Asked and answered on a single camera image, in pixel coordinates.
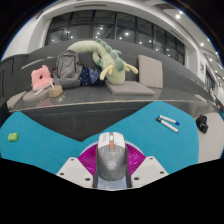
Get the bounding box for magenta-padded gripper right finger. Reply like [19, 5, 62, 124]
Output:
[125, 145, 170, 189]

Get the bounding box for recessed ceiling lights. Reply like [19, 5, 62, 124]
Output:
[173, 9, 221, 81]

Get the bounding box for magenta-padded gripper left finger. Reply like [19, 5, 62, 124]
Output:
[55, 146, 100, 189]

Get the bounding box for green dragon plush toy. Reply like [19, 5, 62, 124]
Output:
[67, 38, 139, 85]

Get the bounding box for black bag on floor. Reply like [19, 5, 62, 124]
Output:
[195, 114, 209, 135]

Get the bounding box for small green eraser block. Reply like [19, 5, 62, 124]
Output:
[7, 132, 20, 143]

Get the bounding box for white marker with black cap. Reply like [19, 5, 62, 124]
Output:
[155, 117, 179, 134]

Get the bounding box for dark blue patterned bag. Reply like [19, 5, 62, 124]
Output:
[79, 66, 103, 86]

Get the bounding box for pink plush pillow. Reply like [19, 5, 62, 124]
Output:
[30, 64, 54, 92]

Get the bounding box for grey backpack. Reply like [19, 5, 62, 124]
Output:
[52, 49, 84, 89]

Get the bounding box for round light blue mouse pad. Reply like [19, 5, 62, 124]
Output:
[78, 141, 146, 158]

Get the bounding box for tan woven hat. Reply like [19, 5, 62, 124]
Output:
[48, 84, 64, 99]

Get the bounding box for flat grey seat cushion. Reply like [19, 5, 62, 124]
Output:
[6, 90, 28, 110]
[22, 88, 51, 103]
[105, 80, 156, 97]

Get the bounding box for upright grey square cushion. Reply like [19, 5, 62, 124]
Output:
[137, 54, 164, 89]

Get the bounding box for grey and white computer mouse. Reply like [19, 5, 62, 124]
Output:
[95, 131, 128, 183]

